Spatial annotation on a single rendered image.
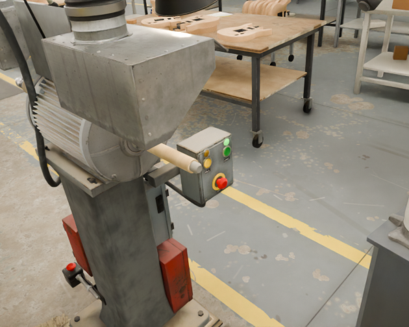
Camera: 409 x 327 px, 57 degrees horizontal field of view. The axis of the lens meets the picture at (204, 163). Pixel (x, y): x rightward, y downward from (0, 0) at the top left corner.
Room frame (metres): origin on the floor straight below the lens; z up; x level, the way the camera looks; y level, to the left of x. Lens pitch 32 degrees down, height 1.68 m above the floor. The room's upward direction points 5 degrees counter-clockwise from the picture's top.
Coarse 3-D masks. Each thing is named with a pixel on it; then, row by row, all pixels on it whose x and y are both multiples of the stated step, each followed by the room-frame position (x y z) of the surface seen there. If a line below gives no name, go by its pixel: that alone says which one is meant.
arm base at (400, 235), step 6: (390, 216) 1.05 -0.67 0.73; (396, 216) 1.04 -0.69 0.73; (396, 222) 1.02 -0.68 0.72; (402, 222) 1.00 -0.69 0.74; (402, 228) 0.97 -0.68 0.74; (390, 234) 0.97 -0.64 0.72; (396, 234) 0.96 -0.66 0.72; (402, 234) 0.95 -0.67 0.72; (408, 234) 0.93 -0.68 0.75; (396, 240) 0.95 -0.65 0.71; (402, 240) 0.93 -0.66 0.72; (408, 240) 0.92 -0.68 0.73; (408, 246) 0.91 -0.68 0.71
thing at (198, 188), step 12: (204, 132) 1.09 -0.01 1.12; (216, 132) 1.09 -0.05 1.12; (228, 132) 1.08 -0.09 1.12; (180, 144) 1.03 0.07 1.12; (192, 144) 1.02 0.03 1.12; (204, 144) 1.02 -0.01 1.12; (216, 144) 1.02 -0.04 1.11; (192, 156) 0.98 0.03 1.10; (216, 156) 1.02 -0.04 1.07; (228, 156) 1.05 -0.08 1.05; (180, 168) 1.03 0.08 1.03; (204, 168) 0.98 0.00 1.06; (216, 168) 1.01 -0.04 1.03; (228, 168) 1.05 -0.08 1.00; (192, 180) 0.99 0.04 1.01; (204, 180) 0.98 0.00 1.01; (216, 180) 1.01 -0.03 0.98; (228, 180) 1.05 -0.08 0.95; (180, 192) 1.06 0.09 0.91; (192, 192) 1.00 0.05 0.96; (204, 192) 0.97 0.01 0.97; (216, 192) 1.01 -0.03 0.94; (204, 204) 1.02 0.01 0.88
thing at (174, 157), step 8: (160, 144) 0.77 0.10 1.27; (152, 152) 0.77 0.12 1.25; (160, 152) 0.75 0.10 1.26; (168, 152) 0.73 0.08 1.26; (176, 152) 0.73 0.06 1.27; (168, 160) 0.73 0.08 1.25; (176, 160) 0.71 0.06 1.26; (184, 160) 0.69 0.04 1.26; (192, 160) 0.69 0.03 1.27; (184, 168) 0.69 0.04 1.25
